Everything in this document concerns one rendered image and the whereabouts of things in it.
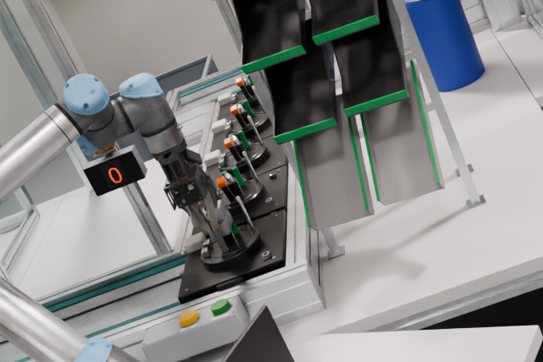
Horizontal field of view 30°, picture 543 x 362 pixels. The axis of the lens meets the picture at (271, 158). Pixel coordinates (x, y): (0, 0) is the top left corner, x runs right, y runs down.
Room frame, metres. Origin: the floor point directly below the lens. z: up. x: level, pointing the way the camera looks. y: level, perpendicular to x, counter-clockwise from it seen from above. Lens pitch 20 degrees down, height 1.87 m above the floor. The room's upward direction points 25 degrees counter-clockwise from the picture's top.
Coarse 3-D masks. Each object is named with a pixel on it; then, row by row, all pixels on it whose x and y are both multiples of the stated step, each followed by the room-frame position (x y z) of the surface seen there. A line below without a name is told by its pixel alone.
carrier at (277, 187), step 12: (252, 168) 2.29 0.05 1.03; (228, 180) 2.26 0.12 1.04; (240, 180) 2.31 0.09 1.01; (252, 180) 2.31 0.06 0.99; (264, 180) 2.33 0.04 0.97; (276, 180) 2.30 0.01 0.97; (240, 192) 2.27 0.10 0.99; (252, 192) 2.24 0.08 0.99; (264, 192) 2.24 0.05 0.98; (276, 192) 2.22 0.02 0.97; (228, 204) 2.23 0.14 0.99; (252, 204) 2.21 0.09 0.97; (264, 204) 2.19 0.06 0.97; (276, 204) 2.15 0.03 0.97; (240, 216) 2.19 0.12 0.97; (252, 216) 2.16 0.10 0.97; (264, 216) 2.14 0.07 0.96
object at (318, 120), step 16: (320, 48) 1.98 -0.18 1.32; (288, 64) 2.09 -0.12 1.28; (304, 64) 2.06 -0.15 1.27; (320, 64) 2.04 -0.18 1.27; (272, 80) 2.03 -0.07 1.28; (288, 80) 2.05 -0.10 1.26; (304, 80) 2.02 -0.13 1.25; (320, 80) 2.00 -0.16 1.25; (272, 96) 1.99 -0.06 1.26; (288, 96) 2.01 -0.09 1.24; (304, 96) 1.99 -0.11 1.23; (320, 96) 1.96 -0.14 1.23; (288, 112) 1.97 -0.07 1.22; (304, 112) 1.95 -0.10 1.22; (320, 112) 1.92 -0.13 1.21; (336, 112) 1.90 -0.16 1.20; (288, 128) 1.93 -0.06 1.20; (304, 128) 1.89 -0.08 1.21; (320, 128) 1.88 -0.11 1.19
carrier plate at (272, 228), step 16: (256, 224) 2.10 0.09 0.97; (272, 224) 2.07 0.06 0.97; (272, 240) 1.99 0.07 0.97; (192, 256) 2.09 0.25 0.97; (256, 256) 1.95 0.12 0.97; (272, 256) 1.91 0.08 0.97; (192, 272) 2.01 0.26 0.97; (208, 272) 1.97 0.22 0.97; (224, 272) 1.94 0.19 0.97; (240, 272) 1.91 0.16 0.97; (256, 272) 1.89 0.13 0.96; (192, 288) 1.94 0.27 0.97; (208, 288) 1.91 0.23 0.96
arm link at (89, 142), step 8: (112, 104) 1.92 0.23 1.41; (120, 104) 1.91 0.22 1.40; (120, 112) 1.90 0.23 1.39; (112, 120) 1.86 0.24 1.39; (120, 120) 1.89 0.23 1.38; (128, 120) 1.90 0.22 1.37; (104, 128) 1.85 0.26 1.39; (112, 128) 1.87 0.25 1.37; (120, 128) 1.89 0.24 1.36; (128, 128) 1.90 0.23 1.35; (88, 136) 1.88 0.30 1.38; (96, 136) 1.86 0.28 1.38; (104, 136) 1.87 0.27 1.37; (112, 136) 1.89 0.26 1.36; (120, 136) 1.90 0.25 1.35; (80, 144) 1.88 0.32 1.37; (88, 144) 1.88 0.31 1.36; (96, 144) 1.89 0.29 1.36; (104, 144) 1.90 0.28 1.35; (88, 152) 1.89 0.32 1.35
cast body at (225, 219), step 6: (222, 204) 2.03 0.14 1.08; (204, 210) 2.02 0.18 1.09; (222, 210) 2.01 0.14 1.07; (204, 216) 2.01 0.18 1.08; (222, 216) 2.00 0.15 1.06; (228, 216) 2.03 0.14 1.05; (222, 222) 1.99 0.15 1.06; (228, 222) 2.01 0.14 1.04; (222, 228) 1.99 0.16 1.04; (228, 228) 1.99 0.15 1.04; (210, 234) 2.00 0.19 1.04; (222, 234) 1.99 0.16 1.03
